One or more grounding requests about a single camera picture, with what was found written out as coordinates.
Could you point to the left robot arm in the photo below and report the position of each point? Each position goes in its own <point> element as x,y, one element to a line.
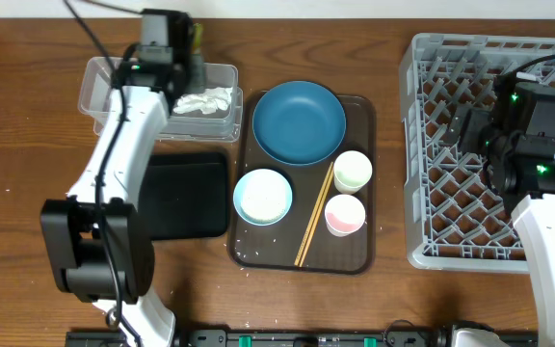
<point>96,242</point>

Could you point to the white cup green inside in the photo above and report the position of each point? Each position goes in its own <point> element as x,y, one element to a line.
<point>352,170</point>

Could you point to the black plastic tray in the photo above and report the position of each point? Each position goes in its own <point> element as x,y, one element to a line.
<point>184,196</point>

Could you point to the brown serving tray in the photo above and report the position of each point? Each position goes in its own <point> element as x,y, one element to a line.
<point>276,246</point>

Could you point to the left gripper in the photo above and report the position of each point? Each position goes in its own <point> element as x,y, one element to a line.
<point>195,82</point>

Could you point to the dark blue plate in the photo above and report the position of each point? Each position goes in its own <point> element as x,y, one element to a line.
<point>299,123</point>

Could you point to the wooden chopstick left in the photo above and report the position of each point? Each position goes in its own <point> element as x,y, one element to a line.
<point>312,217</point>

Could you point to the grey dishwasher rack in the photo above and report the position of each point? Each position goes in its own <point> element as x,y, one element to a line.
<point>453,222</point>

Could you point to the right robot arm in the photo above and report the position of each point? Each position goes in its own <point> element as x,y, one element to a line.
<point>526,185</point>

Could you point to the white tissue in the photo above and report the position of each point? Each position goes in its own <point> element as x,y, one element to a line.
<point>208,102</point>

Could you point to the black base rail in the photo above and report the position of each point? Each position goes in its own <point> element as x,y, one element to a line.
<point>395,338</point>

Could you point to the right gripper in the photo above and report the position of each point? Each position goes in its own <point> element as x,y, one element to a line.
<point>476,120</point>

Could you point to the light blue bowl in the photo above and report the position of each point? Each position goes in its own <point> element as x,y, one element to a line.
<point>262,197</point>

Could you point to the white cup pink inside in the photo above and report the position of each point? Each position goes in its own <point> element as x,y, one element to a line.
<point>344,215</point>

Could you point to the green orange snack wrapper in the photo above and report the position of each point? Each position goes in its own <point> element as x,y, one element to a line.
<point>197,39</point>

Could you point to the clear plastic bin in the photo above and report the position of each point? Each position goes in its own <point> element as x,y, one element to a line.
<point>222,126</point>

